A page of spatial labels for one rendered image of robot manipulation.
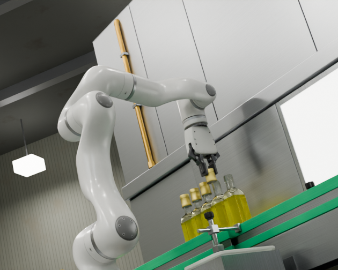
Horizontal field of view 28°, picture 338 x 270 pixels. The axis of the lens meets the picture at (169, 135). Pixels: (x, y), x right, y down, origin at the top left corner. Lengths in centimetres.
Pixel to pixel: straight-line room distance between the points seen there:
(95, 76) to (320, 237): 82
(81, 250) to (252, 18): 103
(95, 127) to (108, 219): 29
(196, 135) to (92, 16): 823
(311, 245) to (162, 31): 123
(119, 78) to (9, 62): 910
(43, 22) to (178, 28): 769
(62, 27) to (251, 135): 836
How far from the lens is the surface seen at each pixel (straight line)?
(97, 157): 193
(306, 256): 193
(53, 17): 1024
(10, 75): 1157
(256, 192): 229
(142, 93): 218
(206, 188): 228
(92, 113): 194
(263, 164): 227
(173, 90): 221
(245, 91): 238
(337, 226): 185
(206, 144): 227
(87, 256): 189
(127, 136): 292
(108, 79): 210
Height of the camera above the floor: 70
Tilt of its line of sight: 21 degrees up
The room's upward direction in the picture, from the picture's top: 15 degrees counter-clockwise
